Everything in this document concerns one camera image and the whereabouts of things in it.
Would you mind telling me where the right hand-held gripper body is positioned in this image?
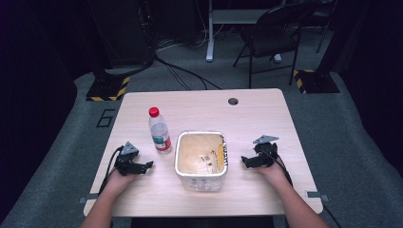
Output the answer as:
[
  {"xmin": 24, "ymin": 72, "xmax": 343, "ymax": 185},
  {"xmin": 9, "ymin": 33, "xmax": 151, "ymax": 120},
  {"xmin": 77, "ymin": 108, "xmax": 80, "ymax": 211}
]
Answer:
[{"xmin": 252, "ymin": 134, "xmax": 280, "ymax": 169}]

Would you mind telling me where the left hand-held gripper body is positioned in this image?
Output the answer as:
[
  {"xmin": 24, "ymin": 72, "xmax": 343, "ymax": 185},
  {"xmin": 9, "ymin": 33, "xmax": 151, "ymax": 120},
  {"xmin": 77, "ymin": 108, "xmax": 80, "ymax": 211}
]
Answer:
[{"xmin": 113, "ymin": 141, "xmax": 141, "ymax": 177}]

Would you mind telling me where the person's right hand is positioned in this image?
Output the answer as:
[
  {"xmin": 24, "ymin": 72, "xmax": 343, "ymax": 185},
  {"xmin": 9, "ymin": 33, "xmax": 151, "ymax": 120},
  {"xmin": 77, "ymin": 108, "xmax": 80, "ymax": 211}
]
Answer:
[{"xmin": 252, "ymin": 158, "xmax": 289, "ymax": 190}]

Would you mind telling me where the person's left hand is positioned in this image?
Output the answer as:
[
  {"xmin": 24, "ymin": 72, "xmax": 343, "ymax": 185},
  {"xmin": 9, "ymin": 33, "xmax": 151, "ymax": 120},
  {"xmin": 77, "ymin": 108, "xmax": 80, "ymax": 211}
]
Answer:
[{"xmin": 106, "ymin": 167, "xmax": 141, "ymax": 193}]

